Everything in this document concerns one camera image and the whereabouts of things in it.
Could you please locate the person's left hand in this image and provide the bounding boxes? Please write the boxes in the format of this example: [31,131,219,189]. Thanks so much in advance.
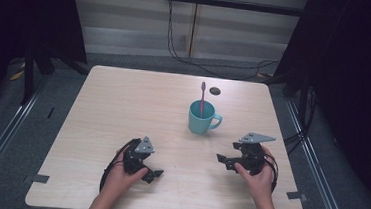
[100,147,151,200]

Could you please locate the teal mug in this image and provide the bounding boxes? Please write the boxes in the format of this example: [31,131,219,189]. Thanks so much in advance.
[186,98,225,137]

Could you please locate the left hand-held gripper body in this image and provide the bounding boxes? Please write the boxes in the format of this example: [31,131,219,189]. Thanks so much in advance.
[121,134,157,179]

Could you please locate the dark round table grommet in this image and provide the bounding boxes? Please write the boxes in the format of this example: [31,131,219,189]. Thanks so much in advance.
[208,85,222,97]

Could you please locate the yellow floor scrap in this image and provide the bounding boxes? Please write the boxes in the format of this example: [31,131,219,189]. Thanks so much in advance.
[8,60,27,83]

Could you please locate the black floor cables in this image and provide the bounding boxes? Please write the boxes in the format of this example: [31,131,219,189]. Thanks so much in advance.
[282,86,320,158]

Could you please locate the dark curtain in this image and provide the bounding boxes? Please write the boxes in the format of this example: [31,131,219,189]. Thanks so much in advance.
[0,0,93,134]
[263,0,371,209]

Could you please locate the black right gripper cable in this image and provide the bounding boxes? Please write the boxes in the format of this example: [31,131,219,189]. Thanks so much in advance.
[254,154,282,209]

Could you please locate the grey tape strip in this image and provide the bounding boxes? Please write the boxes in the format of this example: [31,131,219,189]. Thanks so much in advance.
[31,173,51,185]
[285,190,309,202]

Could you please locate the black metal stand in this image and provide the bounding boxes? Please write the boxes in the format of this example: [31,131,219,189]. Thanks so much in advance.
[295,71,312,128]
[20,43,40,107]

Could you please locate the metal floor rail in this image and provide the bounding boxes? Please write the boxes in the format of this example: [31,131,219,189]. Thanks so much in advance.
[276,97,362,209]
[0,78,49,205]

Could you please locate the person's right hand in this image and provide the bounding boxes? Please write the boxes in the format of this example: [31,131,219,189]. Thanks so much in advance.
[231,143,279,207]

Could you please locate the wooden wall strip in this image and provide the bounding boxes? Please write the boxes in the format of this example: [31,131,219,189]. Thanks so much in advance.
[184,0,201,59]

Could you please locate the pink toothbrush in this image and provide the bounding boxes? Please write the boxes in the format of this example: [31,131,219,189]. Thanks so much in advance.
[197,81,208,120]

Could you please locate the black wall cable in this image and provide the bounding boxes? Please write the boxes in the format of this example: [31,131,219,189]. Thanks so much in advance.
[162,0,284,85]

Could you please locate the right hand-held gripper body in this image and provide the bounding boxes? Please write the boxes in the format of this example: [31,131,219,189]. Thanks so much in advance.
[229,130,277,179]

